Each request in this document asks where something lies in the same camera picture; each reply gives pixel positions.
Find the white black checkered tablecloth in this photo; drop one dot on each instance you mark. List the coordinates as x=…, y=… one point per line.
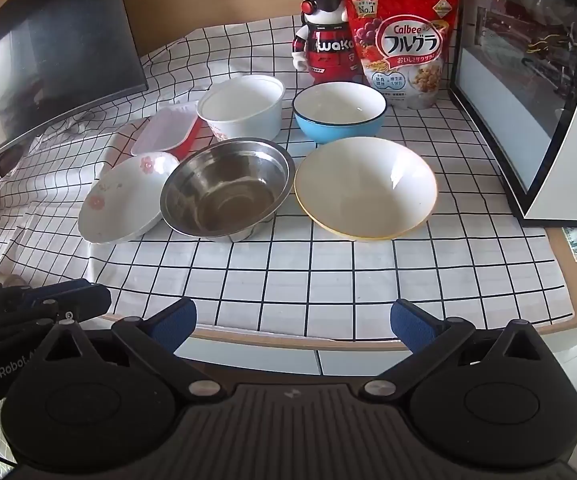
x=268, y=280

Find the stainless steel bowl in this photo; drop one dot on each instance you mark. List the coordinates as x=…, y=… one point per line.
x=223, y=190

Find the blue plate with yellow rim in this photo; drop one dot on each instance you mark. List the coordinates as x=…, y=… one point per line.
x=338, y=132

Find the white glass-panel computer case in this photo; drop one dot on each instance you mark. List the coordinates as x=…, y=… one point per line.
x=518, y=85

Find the red white rectangular tray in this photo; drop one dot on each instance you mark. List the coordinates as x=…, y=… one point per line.
x=166, y=127

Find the white floral bowl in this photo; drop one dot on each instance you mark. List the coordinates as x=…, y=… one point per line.
x=118, y=205

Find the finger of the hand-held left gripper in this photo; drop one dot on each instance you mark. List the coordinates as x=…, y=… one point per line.
x=83, y=304
x=43, y=287

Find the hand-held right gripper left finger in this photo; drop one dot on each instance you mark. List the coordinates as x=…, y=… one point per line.
x=173, y=325

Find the white bowl yellow rim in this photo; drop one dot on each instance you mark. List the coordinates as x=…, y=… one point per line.
x=363, y=185

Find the black box top left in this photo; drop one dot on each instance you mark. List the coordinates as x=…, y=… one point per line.
x=58, y=50

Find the red black robot toy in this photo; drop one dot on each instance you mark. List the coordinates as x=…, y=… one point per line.
x=326, y=55

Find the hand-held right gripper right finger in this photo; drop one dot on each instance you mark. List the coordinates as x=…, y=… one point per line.
x=413, y=325

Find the red cereal bag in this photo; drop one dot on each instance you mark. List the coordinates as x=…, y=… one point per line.
x=403, y=45

